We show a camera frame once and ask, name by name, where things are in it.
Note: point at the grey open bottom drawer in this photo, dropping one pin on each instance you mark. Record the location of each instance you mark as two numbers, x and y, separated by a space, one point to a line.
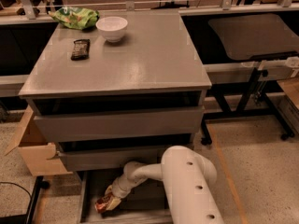
146 204

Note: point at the grey top drawer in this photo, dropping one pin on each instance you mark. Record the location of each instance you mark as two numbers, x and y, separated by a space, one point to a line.
112 125

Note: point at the green chip bag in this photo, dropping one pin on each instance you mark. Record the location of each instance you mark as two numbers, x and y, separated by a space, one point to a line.
76 17

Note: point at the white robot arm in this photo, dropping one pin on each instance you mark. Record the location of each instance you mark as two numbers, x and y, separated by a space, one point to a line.
185 175

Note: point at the white bowl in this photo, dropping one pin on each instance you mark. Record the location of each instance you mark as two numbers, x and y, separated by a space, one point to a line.
112 29

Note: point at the brown cardboard box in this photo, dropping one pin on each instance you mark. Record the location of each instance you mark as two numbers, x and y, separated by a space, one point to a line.
38 154

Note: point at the grey middle drawer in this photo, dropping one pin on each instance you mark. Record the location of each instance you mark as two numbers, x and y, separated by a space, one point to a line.
110 158

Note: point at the grey drawer cabinet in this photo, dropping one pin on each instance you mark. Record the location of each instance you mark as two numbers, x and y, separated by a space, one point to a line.
155 66

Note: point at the metal railing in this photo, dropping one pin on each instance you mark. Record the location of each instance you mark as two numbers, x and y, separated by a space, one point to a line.
149 2

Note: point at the dark snack bar wrapper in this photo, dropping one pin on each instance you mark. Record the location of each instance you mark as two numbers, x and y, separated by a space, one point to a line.
80 50

